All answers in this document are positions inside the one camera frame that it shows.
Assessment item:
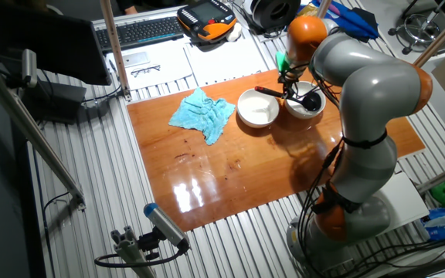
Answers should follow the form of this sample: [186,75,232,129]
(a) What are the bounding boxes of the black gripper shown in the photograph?
[280,69,300,98]

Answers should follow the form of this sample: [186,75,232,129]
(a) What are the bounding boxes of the black ladle with red tip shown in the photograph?
[254,85,323,113]

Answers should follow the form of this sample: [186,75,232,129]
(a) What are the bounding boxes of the white ceramic bowl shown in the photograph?
[236,87,281,129]
[284,80,327,120]

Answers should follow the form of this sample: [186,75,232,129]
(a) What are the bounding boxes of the white computer mouse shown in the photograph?
[226,22,243,42]

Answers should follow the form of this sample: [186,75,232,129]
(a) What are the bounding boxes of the black filament spool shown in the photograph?
[251,0,302,32]

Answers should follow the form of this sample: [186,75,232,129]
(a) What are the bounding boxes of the gold foil bag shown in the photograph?
[297,4,318,19]

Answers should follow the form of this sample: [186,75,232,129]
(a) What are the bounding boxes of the teal terry cloth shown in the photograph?
[168,87,237,147]

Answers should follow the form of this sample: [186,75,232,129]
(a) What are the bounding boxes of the blue fabric bag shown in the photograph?
[322,0,380,43]

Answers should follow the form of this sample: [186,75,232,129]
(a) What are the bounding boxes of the brown wooden board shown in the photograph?
[126,68,427,232]

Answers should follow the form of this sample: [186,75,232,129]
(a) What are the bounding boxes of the orange black teach pendant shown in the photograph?
[176,0,238,42]

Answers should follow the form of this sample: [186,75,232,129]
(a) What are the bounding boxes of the printed paper sheet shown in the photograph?
[105,45,195,92]

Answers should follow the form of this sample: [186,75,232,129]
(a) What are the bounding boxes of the black eyeglasses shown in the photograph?
[131,64,161,79]

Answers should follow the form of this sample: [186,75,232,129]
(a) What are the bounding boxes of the chrome stool base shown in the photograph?
[387,0,445,56]

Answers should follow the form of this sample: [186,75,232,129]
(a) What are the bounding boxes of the silver smartphone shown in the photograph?
[121,51,151,69]

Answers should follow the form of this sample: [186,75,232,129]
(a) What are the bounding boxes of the black keyboard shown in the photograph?
[94,15,187,54]

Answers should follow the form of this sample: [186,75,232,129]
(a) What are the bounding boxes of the blue tissue pack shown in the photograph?
[420,207,445,242]

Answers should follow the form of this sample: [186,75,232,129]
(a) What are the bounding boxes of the black monitor base box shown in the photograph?
[21,79,87,124]

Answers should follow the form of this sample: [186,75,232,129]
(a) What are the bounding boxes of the black computer monitor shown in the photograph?
[0,0,113,86]

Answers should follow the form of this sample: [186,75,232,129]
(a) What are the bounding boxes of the aluminium frame post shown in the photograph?
[413,2,445,69]
[416,158,445,195]
[317,0,332,19]
[99,0,133,102]
[0,52,87,212]

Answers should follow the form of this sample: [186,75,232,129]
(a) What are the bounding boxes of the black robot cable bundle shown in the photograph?
[295,65,347,277]

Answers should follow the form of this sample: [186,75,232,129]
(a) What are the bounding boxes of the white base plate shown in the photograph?
[372,171,430,236]

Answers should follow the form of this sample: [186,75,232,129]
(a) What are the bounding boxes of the grey camera with blue end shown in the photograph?
[143,202,191,250]

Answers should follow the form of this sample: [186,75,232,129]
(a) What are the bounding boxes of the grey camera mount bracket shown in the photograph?
[110,225,161,278]

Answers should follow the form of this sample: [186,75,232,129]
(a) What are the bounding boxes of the black camera cable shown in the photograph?
[93,241,190,269]

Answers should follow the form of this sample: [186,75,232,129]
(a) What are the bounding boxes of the small grey mounted camera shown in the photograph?
[21,49,39,89]

